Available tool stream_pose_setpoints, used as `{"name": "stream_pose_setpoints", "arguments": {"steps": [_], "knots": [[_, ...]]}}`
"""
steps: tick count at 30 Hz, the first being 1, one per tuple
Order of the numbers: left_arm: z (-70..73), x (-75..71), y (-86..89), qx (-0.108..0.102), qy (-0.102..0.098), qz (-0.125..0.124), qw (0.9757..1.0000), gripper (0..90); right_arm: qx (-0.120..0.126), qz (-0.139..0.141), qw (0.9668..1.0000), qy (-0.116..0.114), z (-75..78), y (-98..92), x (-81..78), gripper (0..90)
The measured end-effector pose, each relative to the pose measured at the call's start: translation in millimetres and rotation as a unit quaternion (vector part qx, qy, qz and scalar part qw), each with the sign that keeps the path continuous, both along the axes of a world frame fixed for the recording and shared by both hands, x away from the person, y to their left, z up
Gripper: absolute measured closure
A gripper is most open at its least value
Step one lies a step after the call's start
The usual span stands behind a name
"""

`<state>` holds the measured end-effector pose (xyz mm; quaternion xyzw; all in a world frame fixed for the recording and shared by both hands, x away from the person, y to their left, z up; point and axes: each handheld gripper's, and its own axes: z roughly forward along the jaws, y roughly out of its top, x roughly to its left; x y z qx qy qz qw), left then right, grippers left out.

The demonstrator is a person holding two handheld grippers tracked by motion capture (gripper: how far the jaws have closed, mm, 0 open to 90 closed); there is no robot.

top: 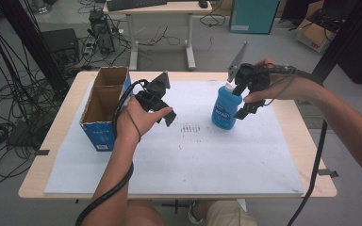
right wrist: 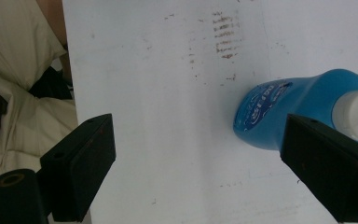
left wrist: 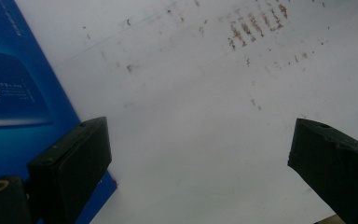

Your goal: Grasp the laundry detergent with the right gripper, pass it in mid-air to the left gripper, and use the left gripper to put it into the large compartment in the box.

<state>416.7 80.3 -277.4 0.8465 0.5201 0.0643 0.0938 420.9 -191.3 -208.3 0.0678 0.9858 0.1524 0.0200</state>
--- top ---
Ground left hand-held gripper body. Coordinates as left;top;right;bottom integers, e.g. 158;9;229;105
134;71;172;113

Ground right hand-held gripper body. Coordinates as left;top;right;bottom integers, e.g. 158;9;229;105
226;41;272;96

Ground blue plastic bottle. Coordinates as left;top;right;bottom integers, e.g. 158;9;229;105
210;82;244;131

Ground blue cardboard box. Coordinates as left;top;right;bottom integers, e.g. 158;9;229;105
79;66;133;153

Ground person's left hand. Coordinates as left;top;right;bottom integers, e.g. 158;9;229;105
116;95;174;143

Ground person's right hand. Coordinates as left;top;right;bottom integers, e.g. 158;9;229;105
242;56;323;105

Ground teal box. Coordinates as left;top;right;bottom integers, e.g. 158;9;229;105
228;0;281;35

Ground green cutting mat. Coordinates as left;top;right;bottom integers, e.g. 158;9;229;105
295;99;328;130

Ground light wooden table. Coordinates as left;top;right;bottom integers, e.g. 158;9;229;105
17;71;338;201

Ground brown cardboard box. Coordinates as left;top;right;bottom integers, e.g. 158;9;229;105
294;0;338;54

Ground small black computer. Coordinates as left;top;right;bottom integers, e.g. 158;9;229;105
89;8;116;55

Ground white desk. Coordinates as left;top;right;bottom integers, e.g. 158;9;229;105
102;0;213;72

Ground black keyboard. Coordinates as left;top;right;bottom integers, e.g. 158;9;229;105
106;0;168;12

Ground person's left leg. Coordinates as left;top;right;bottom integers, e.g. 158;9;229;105
125;200;170;226

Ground white shoe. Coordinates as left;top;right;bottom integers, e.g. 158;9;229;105
188;200;206;225

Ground beige shorts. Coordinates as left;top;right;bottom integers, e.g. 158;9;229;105
206;200;259;226

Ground black computer tower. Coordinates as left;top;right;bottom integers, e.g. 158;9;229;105
41;28;80;68

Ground large black case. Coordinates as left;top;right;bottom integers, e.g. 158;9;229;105
337;17;362;85

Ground thin cable under desk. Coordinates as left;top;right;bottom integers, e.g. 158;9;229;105
137;25;182;47

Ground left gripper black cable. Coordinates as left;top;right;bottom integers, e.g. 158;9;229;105
74;78;150;226

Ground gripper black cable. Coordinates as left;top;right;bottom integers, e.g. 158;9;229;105
262;63;329;226
74;78;150;226

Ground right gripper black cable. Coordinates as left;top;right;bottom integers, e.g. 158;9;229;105
262;63;329;226

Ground black metal post with base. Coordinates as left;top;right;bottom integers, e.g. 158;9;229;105
310;0;362;87

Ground black floor cable bundle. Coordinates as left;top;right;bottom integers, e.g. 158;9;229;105
0;12;62;189

